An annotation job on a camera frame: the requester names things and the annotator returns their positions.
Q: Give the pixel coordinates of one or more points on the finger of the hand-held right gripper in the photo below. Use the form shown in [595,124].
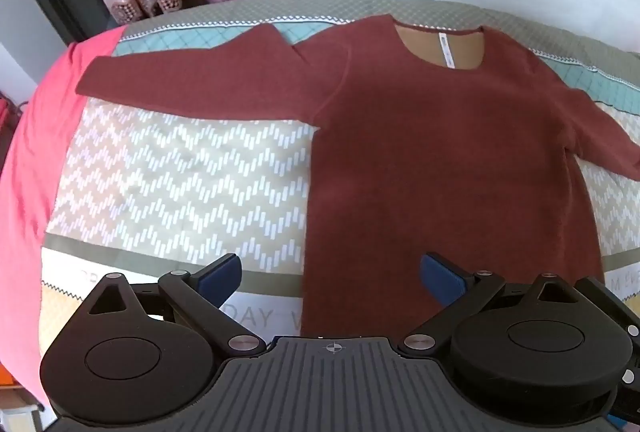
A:
[610,304]

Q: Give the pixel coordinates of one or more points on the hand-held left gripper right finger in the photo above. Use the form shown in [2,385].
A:
[441,280]

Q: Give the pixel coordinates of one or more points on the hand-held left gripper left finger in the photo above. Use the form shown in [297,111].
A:
[220,280]

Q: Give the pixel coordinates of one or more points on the rust red sweater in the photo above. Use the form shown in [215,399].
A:
[425,152]

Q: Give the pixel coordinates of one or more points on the patterned quilt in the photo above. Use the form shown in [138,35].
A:
[175,192]

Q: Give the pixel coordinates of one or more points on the red bed sheet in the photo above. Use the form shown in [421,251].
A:
[35,152]

